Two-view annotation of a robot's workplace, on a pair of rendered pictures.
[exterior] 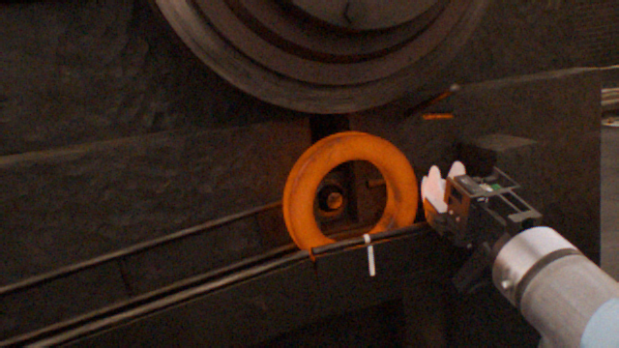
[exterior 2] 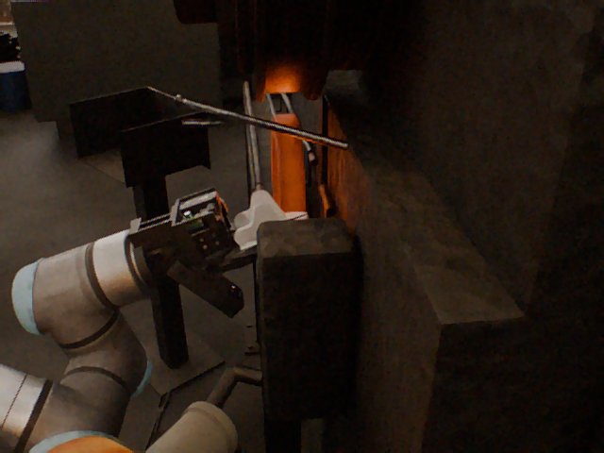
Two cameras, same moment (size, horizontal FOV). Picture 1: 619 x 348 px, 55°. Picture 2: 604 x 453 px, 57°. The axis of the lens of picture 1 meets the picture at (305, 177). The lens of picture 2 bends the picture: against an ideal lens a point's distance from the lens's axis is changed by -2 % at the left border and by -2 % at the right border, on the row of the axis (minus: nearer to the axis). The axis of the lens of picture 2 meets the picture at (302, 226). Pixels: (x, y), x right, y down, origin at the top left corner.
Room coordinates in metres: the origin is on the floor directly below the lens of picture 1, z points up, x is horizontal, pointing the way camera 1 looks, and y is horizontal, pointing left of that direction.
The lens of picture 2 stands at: (0.93, -0.79, 1.09)
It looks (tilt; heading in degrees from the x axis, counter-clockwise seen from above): 29 degrees down; 101
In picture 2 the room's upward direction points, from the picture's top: straight up
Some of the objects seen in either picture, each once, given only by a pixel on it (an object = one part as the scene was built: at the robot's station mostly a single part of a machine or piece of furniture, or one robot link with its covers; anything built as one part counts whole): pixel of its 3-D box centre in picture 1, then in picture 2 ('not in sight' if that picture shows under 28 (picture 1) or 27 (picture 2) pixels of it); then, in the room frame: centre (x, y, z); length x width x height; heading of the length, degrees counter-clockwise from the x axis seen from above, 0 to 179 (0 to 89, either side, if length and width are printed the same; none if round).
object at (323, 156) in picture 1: (351, 201); (286, 180); (0.77, -0.06, 0.75); 0.18 x 0.03 x 0.18; 107
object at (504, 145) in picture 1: (499, 217); (308, 324); (0.84, -0.28, 0.68); 0.11 x 0.08 x 0.24; 17
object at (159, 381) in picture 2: not in sight; (154, 246); (0.34, 0.33, 0.36); 0.26 x 0.20 x 0.72; 142
